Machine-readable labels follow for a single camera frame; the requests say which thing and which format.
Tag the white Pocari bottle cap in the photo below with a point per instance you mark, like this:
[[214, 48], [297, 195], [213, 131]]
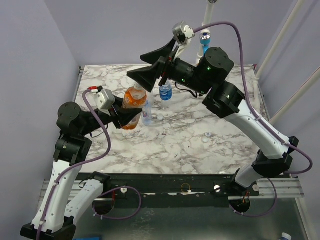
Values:
[[205, 140]]

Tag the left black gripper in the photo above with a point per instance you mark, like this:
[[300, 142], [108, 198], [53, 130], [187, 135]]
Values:
[[125, 115]]

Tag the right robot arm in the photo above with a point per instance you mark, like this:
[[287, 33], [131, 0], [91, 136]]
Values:
[[226, 101]]

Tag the orange label drink bottle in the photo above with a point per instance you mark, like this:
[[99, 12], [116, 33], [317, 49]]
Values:
[[134, 98]]

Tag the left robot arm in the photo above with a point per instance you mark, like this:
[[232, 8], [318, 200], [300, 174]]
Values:
[[58, 216]]

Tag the aluminium rail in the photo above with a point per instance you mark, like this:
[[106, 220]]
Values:
[[286, 188]]

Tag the blue tap valve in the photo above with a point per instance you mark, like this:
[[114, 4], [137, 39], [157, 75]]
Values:
[[205, 39]]

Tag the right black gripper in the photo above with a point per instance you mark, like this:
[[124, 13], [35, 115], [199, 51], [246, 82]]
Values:
[[165, 68]]

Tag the yellow rubber band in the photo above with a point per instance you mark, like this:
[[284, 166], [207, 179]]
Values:
[[185, 188]]

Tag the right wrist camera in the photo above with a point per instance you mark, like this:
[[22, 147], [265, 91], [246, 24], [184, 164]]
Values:
[[183, 34]]

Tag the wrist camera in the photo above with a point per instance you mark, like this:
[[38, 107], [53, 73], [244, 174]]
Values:
[[104, 100], [183, 34]]

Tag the purple label water bottle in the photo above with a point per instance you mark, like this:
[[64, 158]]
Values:
[[147, 113]]

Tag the blue label Pocari bottle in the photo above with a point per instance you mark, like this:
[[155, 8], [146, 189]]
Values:
[[165, 92]]

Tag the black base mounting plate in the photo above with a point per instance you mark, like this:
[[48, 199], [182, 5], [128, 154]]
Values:
[[133, 190]]

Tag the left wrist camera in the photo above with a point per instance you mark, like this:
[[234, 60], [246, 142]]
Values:
[[104, 100]]

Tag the blue object at bottom edge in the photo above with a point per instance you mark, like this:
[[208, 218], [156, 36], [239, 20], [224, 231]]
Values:
[[89, 238]]

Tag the clear unlabelled plastic bottle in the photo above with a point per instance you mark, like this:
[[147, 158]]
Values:
[[151, 97]]

